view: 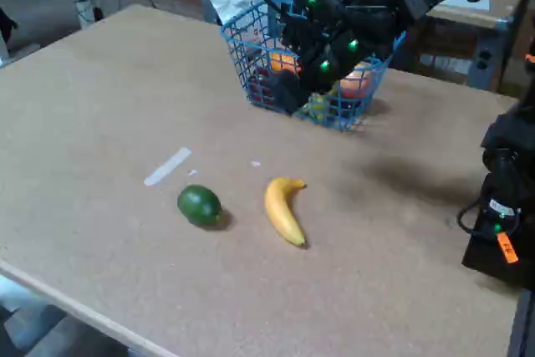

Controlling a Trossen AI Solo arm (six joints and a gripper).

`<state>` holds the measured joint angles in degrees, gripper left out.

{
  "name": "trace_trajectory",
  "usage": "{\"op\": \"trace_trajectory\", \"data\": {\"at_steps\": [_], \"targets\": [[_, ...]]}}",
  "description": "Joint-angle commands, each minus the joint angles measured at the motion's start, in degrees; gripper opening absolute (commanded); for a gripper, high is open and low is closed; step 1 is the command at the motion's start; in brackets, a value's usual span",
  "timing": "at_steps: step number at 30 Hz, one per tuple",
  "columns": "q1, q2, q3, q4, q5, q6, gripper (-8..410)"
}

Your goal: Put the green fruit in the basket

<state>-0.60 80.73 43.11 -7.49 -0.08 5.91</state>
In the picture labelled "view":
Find long white tape strip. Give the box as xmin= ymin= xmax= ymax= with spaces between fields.
xmin=143 ymin=146 xmax=192 ymax=187

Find yellow toy banana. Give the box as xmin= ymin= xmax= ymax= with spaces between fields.
xmin=263 ymin=176 xmax=308 ymax=248

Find wooden workbench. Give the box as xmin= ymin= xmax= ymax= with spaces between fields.
xmin=388 ymin=0 xmax=523 ymax=93

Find blue wire basket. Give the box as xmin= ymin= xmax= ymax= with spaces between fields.
xmin=221 ymin=0 xmax=407 ymax=132

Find black metal frame post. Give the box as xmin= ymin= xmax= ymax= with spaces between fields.
xmin=506 ymin=288 xmax=535 ymax=357

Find dark red toy fruit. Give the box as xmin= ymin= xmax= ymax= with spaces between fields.
xmin=249 ymin=67 xmax=278 ymax=106

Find round green toy fruit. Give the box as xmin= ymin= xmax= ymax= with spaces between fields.
xmin=176 ymin=184 xmax=222 ymax=227

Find green toy grapes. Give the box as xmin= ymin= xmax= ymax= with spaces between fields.
xmin=306 ymin=88 xmax=340 ymax=122

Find orange toy fruit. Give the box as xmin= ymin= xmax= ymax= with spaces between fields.
xmin=269 ymin=52 xmax=303 ymax=77

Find orange-red round toy fruit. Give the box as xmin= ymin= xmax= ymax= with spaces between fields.
xmin=339 ymin=62 xmax=373 ymax=99

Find black chair part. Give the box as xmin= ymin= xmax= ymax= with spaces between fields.
xmin=0 ymin=8 xmax=18 ymax=47

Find black cable at arm base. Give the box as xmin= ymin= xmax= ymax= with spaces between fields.
xmin=456 ymin=196 xmax=489 ymax=236

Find white desk leg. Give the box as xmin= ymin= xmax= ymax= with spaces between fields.
xmin=74 ymin=0 xmax=96 ymax=30

